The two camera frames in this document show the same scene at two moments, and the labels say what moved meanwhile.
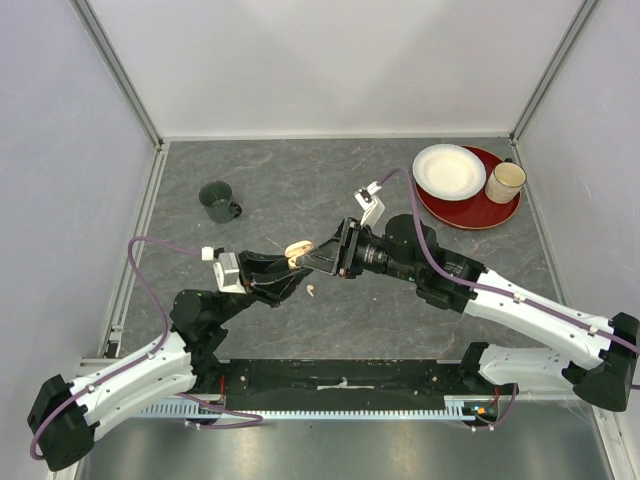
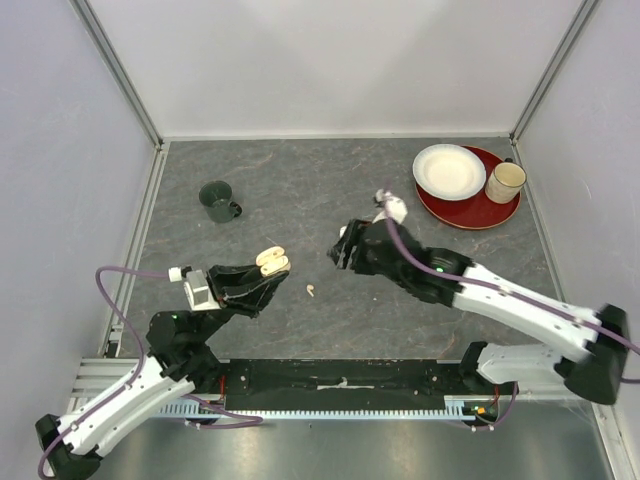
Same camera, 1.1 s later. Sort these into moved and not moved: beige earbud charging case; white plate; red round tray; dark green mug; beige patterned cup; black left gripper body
Moved: beige earbud charging case; black left gripper body
Not moved: red round tray; beige patterned cup; dark green mug; white plate
